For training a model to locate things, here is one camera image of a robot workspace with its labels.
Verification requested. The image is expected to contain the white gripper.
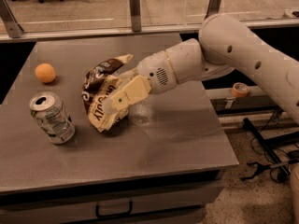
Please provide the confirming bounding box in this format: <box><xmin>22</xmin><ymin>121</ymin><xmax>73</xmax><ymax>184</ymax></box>
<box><xmin>102</xmin><ymin>51</ymin><xmax>178</xmax><ymax>114</ymax></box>

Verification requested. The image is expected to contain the brown chip bag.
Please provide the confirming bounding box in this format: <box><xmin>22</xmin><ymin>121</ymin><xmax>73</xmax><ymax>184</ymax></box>
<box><xmin>81</xmin><ymin>54</ymin><xmax>133</xmax><ymax>133</ymax></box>

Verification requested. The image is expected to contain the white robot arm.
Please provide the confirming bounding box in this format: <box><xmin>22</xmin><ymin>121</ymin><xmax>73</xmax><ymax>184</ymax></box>
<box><xmin>104</xmin><ymin>14</ymin><xmax>299</xmax><ymax>122</ymax></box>

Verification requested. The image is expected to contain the silver green 7up can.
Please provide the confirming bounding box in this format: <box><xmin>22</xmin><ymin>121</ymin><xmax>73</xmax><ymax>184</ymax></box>
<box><xmin>29</xmin><ymin>91</ymin><xmax>75</xmax><ymax>145</ymax></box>

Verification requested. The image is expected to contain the orange fruit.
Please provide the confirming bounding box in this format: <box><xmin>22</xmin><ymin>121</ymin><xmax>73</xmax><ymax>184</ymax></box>
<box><xmin>35</xmin><ymin>63</ymin><xmax>56</xmax><ymax>84</ymax></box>

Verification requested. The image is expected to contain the orange tape roll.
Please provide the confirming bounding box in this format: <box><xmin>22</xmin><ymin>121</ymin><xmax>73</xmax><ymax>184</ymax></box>
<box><xmin>232</xmin><ymin>82</ymin><xmax>249</xmax><ymax>97</ymax></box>

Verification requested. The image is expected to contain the grey cabinet drawer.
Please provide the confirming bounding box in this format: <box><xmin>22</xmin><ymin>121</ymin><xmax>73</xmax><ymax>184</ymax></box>
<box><xmin>0</xmin><ymin>180</ymin><xmax>223</xmax><ymax>224</ymax></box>

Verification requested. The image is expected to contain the middle metal bracket post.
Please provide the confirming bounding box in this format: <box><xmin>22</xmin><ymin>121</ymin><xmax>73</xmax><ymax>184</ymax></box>
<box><xmin>129</xmin><ymin>0</ymin><xmax>142</xmax><ymax>32</ymax></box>

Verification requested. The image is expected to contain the metal bracket post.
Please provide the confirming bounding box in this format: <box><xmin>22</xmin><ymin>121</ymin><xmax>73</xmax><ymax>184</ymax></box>
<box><xmin>0</xmin><ymin>0</ymin><xmax>23</xmax><ymax>38</ymax></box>
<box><xmin>206</xmin><ymin>0</ymin><xmax>221</xmax><ymax>19</ymax></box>
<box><xmin>129</xmin><ymin>0</ymin><xmax>142</xmax><ymax>32</ymax></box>

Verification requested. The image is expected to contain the right metal bracket post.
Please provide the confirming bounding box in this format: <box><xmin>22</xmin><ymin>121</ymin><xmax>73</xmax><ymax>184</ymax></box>
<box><xmin>206</xmin><ymin>0</ymin><xmax>221</xmax><ymax>19</ymax></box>

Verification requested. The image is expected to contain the black drawer handle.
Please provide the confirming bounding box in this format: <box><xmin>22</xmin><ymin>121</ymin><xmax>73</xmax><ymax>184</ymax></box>
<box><xmin>94</xmin><ymin>201</ymin><xmax>133</xmax><ymax>220</ymax></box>

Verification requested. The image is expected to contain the left metal bracket post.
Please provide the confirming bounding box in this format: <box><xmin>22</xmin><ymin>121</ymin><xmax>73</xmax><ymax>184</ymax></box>
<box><xmin>0</xmin><ymin>0</ymin><xmax>23</xmax><ymax>38</ymax></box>

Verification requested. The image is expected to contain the black stand with cables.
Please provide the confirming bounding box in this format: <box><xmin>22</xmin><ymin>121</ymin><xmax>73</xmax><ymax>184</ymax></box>
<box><xmin>241</xmin><ymin>108</ymin><xmax>299</xmax><ymax>183</ymax></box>

